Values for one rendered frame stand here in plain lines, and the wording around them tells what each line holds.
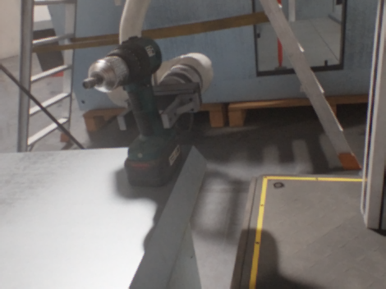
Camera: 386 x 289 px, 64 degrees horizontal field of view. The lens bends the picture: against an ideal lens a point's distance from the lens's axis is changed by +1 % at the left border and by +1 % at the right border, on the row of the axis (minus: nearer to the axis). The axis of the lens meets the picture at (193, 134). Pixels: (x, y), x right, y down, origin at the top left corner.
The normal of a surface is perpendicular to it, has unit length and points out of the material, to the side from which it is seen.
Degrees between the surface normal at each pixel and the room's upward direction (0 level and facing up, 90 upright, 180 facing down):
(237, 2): 90
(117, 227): 0
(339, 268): 0
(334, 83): 90
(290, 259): 0
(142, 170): 90
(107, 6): 90
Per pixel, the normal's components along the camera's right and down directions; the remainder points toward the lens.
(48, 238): -0.15, -0.91
